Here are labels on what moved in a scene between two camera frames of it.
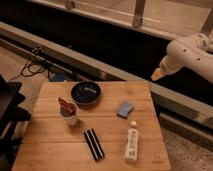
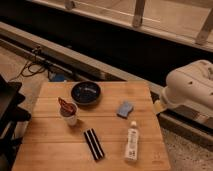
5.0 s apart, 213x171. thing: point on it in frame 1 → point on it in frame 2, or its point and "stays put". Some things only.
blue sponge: (124, 110) stays put
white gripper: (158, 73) → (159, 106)
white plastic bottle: (132, 142) stays put
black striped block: (94, 144) stays put
